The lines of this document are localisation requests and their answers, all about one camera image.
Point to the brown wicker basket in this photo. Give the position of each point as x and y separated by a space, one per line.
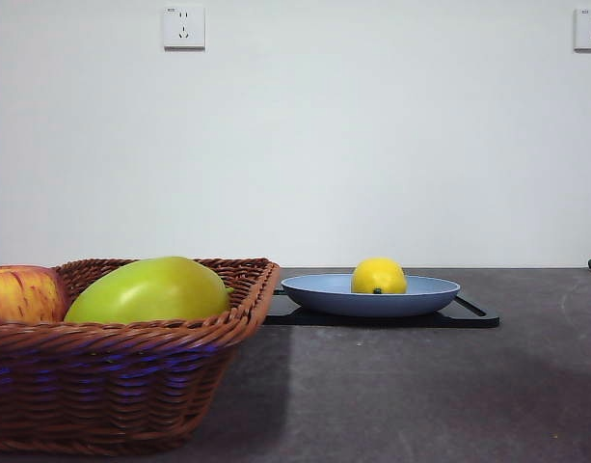
107 376

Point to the black tray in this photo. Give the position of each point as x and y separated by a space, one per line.
468 321

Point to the red yellow apple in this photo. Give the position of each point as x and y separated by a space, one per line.
20 294

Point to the white wall socket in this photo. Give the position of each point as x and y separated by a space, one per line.
590 31
184 26

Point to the blue plate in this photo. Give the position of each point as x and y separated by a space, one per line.
324 299

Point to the green mango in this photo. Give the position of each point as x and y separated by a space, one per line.
150 294

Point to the yellow lemon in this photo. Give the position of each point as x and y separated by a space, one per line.
378 275

